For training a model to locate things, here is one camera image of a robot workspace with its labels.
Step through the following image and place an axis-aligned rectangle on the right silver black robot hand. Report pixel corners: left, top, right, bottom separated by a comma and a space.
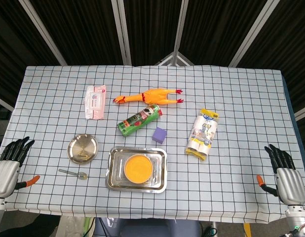
256, 144, 305, 205

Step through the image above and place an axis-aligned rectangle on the pink wet wipes pack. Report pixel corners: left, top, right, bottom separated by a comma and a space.
84, 84, 107, 120

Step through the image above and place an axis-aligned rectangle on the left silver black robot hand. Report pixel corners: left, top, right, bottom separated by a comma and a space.
0, 136, 41, 198

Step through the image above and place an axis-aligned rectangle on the green Pringles can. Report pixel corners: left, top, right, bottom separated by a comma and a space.
117, 104, 163, 137

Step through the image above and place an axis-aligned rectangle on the yellow white roll bag pack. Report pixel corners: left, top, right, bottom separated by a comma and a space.
184, 108, 220, 162

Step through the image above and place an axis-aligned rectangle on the rectangular steel tray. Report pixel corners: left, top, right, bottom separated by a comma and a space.
105, 146, 168, 195

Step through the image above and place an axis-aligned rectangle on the black folding screen partition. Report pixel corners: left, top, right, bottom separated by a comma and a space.
0, 0, 305, 121

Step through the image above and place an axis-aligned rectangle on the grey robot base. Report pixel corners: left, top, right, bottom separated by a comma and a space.
94, 218, 201, 237

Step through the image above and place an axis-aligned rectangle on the round steel plate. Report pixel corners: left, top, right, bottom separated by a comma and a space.
67, 133, 99, 164

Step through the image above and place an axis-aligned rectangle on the bowl of orange powder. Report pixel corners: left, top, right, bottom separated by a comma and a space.
123, 153, 154, 184

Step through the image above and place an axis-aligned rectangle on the purple foam cube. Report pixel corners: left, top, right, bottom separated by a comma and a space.
152, 126, 168, 144

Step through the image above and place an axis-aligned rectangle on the yellow rubber chicken toy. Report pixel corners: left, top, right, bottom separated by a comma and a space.
112, 88, 185, 106

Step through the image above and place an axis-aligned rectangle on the metal screen foot frame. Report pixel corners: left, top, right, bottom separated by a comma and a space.
154, 50, 195, 67

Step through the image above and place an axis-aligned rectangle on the small silver spoon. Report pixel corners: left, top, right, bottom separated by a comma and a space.
58, 168, 88, 180

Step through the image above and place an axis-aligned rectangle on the blue checkered tablecloth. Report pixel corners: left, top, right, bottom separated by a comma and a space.
0, 65, 305, 224

